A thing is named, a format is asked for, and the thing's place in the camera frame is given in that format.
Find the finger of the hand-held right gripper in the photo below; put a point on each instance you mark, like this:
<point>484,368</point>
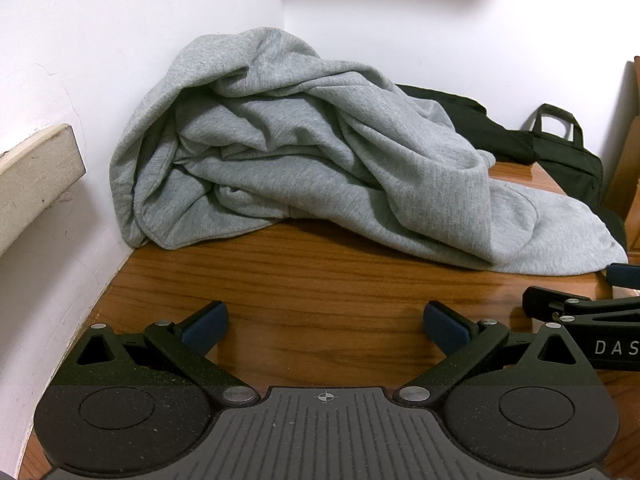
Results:
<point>622,275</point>
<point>545,302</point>

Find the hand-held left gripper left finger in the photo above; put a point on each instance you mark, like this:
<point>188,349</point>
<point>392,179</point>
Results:
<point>207,322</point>

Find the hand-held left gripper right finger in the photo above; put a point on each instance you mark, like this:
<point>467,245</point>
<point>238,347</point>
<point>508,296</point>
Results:
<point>444,323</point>

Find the grey sweatshirt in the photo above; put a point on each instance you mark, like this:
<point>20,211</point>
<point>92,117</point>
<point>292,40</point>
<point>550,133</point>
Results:
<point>300,135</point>

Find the wooden cabinet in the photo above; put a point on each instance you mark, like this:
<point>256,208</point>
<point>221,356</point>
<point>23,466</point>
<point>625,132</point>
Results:
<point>627,160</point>

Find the black laptop bag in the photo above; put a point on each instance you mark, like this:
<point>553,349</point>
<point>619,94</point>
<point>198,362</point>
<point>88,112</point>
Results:
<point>570,170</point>

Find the beige window sill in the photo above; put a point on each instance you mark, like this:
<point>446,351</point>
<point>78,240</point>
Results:
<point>35,180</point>

